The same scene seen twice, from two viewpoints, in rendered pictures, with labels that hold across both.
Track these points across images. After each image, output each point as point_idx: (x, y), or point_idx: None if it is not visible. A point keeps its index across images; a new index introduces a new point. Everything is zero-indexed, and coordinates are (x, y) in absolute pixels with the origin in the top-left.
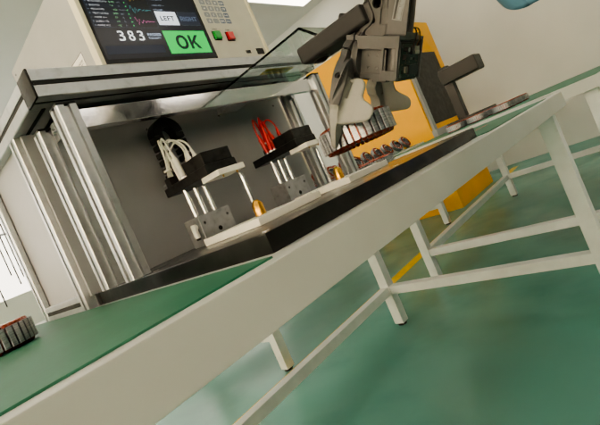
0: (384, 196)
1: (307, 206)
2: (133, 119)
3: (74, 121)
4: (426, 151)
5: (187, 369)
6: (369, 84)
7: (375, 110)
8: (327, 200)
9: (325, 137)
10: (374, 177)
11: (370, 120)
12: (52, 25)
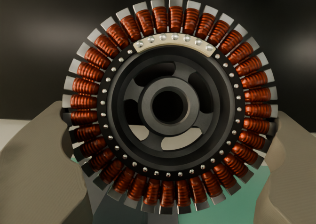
0: (73, 157)
1: (54, 47)
2: None
3: None
4: (310, 132)
5: None
6: (275, 221)
7: (130, 206)
8: (26, 106)
9: (74, 73)
10: (132, 121)
11: (112, 183)
12: None
